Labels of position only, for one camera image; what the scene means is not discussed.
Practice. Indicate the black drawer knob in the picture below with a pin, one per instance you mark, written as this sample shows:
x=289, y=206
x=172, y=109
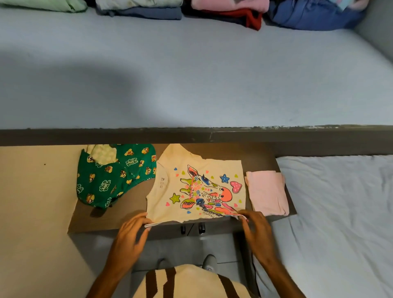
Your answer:
x=201, y=228
x=183, y=229

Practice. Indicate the cream brown striped shirt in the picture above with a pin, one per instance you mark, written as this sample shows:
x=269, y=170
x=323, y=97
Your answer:
x=190, y=285

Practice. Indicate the row of clothes stacks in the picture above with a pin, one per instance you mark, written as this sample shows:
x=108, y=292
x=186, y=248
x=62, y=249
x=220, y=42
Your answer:
x=307, y=15

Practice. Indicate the cream giraffe print shirt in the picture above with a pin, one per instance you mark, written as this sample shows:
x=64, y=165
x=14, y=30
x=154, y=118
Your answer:
x=169, y=202

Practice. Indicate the green checkered small shirt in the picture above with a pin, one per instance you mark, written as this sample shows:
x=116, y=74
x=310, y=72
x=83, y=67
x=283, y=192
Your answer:
x=104, y=153

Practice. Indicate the pink embroidered child shirt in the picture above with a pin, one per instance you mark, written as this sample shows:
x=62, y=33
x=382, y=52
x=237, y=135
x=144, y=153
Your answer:
x=267, y=193

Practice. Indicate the person's left grey shoe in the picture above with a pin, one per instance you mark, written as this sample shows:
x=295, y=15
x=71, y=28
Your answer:
x=161, y=264

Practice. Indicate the green chipmunk print shorts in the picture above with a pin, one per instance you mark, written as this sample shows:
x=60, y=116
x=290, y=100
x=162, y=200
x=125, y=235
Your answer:
x=101, y=184

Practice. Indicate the white bed sheet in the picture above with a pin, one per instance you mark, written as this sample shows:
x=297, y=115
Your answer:
x=337, y=230

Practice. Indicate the person's right hand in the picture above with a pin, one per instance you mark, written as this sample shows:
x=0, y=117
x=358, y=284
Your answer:
x=259, y=239

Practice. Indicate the person's left hand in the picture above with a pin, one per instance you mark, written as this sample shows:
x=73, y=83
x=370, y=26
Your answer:
x=129, y=245

